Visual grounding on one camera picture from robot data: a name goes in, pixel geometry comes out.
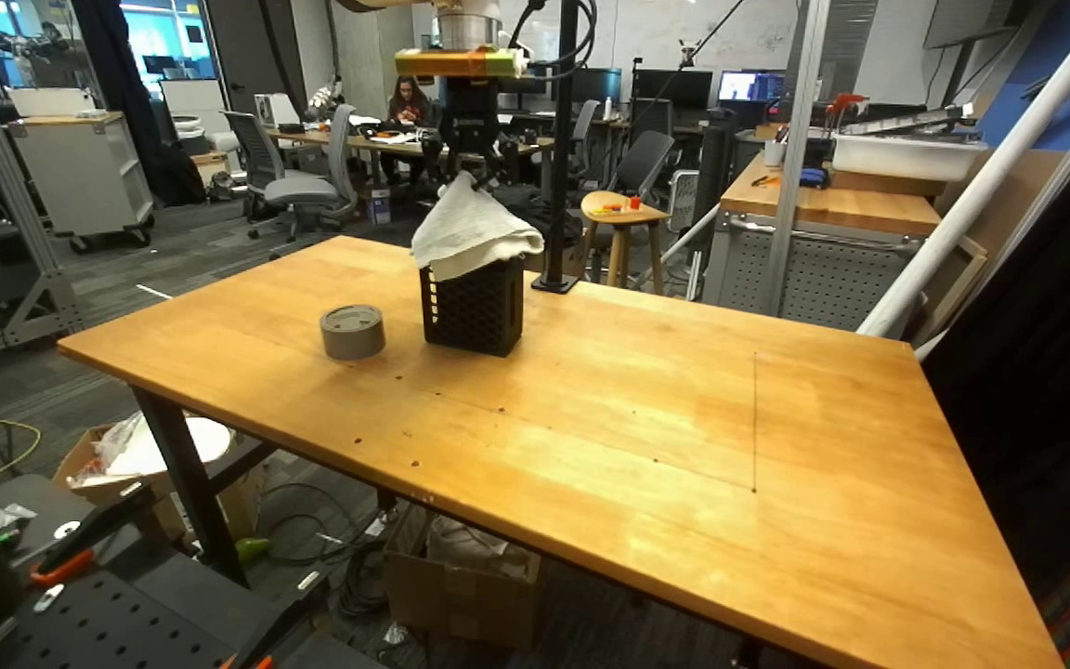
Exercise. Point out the wood top workbench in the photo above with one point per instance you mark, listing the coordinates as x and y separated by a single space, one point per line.
833 204

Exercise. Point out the black perforated box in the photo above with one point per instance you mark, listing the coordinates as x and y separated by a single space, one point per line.
481 317

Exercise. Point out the black perforated panel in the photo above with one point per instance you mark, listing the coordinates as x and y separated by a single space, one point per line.
127 619

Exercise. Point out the lit computer monitor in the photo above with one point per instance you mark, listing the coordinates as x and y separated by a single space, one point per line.
753 85

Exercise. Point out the white plastic tub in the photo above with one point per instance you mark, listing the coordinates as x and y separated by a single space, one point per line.
906 153

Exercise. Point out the long office desk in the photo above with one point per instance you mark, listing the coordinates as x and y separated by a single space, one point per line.
361 141

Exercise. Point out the seated person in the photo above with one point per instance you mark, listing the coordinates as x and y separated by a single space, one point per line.
410 106

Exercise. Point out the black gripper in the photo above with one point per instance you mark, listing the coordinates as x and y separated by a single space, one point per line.
470 116

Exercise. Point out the grey duct tape roll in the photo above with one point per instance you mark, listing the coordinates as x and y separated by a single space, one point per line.
351 335

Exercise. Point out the open cardboard box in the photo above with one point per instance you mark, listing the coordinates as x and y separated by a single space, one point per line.
463 597

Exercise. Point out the white wheeled cart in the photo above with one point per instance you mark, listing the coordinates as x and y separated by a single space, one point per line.
83 173

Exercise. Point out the black table leg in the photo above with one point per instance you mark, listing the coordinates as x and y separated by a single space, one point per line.
188 484

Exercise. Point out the round wooden stool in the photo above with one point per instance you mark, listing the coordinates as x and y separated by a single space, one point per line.
614 208

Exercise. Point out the grey vertical metal post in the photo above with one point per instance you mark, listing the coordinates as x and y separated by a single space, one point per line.
797 151

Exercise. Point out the white cloth towel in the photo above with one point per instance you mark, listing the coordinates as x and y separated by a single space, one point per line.
471 236

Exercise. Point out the grey metal rack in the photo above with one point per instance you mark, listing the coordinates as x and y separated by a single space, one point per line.
17 208

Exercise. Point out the box with white bag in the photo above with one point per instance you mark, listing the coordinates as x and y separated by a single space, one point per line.
140 451

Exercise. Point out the dark office chair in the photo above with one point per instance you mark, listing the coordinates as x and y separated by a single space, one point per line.
641 159

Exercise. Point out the grey office chair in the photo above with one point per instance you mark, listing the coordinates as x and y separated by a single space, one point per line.
296 187

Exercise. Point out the black vertical stand pole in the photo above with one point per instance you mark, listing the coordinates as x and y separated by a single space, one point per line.
557 187

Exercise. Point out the white slanted pole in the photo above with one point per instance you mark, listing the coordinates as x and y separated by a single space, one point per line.
993 169

